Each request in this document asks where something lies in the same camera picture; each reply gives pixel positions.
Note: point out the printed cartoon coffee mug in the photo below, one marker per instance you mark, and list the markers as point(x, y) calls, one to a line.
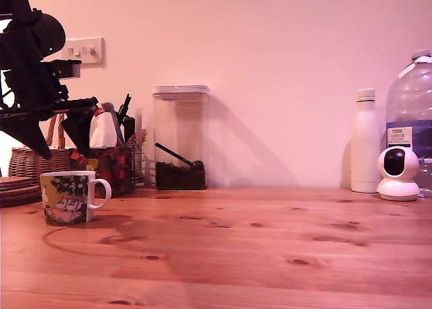
point(65, 197)

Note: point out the dark coffee beans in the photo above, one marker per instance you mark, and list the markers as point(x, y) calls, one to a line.
point(175, 179)

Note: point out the white paper tissue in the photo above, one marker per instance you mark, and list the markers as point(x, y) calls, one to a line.
point(101, 132)

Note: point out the blue grey flat tool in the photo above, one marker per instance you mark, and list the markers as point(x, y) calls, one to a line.
point(116, 130)

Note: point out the thin cork mat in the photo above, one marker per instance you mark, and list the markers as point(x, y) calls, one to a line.
point(15, 181)

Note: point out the black clip tool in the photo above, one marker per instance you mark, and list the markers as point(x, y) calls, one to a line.
point(124, 106)

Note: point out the red floral tissue box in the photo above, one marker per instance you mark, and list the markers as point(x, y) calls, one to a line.
point(111, 170)

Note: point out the clear lidded storage jar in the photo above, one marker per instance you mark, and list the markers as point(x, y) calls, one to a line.
point(180, 120)

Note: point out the black measuring scoop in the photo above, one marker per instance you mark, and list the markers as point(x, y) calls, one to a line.
point(197, 165)

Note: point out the white insulated bottle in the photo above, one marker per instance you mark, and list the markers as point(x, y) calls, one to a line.
point(365, 143)

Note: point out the large clear water bottle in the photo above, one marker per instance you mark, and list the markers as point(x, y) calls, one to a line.
point(410, 96)

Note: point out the small clear plastic bottle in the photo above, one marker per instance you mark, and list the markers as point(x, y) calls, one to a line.
point(426, 177)

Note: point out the pale grey camera box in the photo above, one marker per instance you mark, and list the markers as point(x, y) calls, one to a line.
point(69, 69)

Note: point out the white wall switch plate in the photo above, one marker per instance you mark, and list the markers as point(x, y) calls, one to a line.
point(87, 51)

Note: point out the small white round camera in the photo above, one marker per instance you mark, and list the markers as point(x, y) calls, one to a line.
point(398, 184)

